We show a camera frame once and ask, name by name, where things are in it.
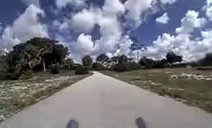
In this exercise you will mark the palm tree with round crown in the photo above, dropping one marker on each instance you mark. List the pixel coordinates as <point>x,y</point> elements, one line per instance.
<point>87,60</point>

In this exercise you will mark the round dark green bush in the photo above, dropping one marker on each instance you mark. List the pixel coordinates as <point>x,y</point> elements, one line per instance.
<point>82,71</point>

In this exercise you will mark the pale concrete path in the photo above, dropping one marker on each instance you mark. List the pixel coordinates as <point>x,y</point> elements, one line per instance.
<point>100,100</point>

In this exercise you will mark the row of trees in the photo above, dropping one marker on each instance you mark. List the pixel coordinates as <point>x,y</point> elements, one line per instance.
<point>150,62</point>

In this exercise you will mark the patchy grass with sandy spots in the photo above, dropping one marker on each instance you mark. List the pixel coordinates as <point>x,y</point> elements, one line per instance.
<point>20,93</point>
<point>167,85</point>

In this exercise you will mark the robot's own part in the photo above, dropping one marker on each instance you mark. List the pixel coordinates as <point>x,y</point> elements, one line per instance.
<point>72,124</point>
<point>141,123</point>

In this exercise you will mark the large dark tree clump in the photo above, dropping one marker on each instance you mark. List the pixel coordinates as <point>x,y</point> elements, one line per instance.
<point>37,53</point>

